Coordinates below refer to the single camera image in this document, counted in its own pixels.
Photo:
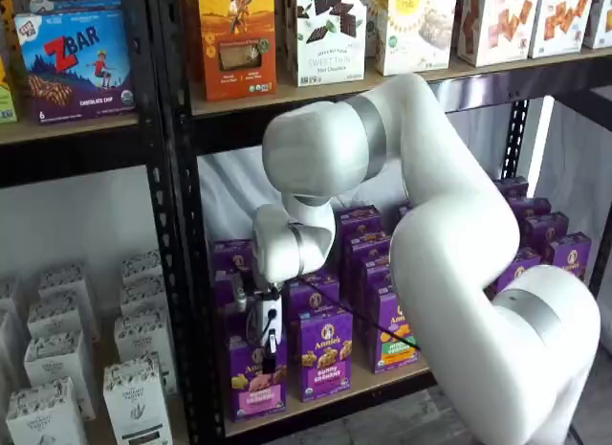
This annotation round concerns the cheddar pretzel crackers box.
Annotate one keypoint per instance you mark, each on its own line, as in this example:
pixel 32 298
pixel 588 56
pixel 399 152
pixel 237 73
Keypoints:
pixel 497 28

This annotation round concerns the white cracker box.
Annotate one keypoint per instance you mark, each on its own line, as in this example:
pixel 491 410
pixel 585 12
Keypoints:
pixel 600 19

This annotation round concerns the purple Annie's box brown bunnies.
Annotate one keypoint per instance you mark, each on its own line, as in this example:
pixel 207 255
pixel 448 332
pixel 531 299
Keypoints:
pixel 521 260

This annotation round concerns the orange graham cracker box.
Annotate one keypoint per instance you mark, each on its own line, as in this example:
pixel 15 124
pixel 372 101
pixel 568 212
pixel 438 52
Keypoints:
pixel 236 43

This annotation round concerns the yellow Bobo's snack box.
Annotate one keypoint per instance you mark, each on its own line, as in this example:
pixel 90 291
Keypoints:
pixel 6 105

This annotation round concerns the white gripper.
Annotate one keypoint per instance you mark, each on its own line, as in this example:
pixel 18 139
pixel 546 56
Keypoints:
pixel 271 316

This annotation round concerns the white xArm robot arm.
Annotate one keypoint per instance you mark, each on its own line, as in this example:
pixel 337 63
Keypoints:
pixel 454 273

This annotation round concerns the blue snack box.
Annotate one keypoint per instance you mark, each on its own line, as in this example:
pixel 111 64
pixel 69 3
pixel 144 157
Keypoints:
pixel 76 0

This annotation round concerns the Simple Mills almond bar box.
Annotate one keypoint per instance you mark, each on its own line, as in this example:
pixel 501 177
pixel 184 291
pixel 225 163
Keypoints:
pixel 413 33

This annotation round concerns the black metal shelf rack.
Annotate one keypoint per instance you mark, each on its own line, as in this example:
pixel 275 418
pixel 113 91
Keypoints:
pixel 225 129
pixel 72 158

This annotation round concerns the sea salt pretzel crackers box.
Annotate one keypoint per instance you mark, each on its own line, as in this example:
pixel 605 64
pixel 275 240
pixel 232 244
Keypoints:
pixel 559 24

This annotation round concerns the purple Annie's box mixed bunnies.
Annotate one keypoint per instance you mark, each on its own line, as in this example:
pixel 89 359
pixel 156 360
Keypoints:
pixel 315 299
pixel 326 363

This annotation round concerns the purple ZBar snack box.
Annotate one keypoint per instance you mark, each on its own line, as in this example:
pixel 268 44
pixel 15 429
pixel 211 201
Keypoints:
pixel 72 67

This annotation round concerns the white backdrop sheet teal mark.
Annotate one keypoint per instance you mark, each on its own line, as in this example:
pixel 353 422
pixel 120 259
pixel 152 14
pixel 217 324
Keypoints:
pixel 229 196

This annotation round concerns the Simple Mills sweet thins box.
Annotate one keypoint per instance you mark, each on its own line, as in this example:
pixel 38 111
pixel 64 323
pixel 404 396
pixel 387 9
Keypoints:
pixel 330 48

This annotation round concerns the purple Annie's box green patch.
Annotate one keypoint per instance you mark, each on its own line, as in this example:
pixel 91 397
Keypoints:
pixel 378 273
pixel 358 220
pixel 368 246
pixel 389 335

